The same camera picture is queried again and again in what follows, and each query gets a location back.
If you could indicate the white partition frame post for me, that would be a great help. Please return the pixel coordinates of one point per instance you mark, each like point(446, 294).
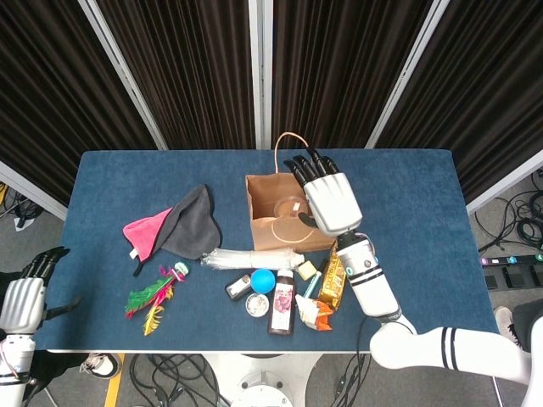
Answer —
point(127, 76)
point(261, 72)
point(407, 72)

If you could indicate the grape juice bottle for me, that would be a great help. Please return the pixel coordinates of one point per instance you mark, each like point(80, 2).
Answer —
point(281, 305)

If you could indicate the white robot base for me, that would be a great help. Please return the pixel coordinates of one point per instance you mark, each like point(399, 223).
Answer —
point(263, 377)

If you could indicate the grey pink cloth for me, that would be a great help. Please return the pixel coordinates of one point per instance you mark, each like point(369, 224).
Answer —
point(191, 224)

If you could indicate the blue table mat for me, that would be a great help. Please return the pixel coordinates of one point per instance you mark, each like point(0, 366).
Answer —
point(127, 169)

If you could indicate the gold snack packet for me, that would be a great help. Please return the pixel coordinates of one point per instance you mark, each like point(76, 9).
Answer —
point(333, 284)

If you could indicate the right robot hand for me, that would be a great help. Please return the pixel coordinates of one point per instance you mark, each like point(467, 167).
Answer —
point(333, 203)

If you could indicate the yellow sponge cube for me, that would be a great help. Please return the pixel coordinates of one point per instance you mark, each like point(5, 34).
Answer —
point(307, 270)

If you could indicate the brown paper bag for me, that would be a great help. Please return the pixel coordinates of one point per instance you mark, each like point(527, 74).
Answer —
point(280, 237)

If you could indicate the black pleated partition panel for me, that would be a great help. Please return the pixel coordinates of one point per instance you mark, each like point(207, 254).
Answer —
point(339, 72)
point(191, 72)
point(488, 85)
point(51, 93)

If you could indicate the orange white snack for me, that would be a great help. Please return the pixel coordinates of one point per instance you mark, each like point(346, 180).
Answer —
point(311, 313)

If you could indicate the colourful feather shuttlecock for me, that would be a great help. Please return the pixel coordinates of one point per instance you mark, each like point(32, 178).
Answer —
point(146, 297)

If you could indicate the white sneaker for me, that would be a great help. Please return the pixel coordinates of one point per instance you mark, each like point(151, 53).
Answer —
point(102, 365)
point(504, 320)

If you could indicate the green marker pen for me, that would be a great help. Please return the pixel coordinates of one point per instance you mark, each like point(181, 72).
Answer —
point(313, 285)

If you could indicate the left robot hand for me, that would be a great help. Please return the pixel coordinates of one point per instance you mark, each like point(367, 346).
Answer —
point(23, 305)

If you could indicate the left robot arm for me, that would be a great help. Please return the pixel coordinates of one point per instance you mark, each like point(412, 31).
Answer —
point(12, 369)

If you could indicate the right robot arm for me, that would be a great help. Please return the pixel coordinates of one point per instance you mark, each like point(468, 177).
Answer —
point(373, 288)

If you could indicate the black foot pedal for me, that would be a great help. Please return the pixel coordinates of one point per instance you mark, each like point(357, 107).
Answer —
point(515, 276)
point(492, 282)

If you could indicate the clear straw bundle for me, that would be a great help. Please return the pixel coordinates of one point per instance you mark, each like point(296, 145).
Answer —
point(242, 258)

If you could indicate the black trouser leg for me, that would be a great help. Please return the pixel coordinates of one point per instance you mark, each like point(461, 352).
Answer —
point(530, 326)

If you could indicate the black ink bottle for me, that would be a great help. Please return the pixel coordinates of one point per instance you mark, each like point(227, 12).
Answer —
point(237, 287)

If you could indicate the blue ball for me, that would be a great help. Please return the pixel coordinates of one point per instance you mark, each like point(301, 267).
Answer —
point(263, 281)

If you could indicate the round silver pin tin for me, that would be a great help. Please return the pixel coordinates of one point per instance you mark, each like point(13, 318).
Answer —
point(257, 305)

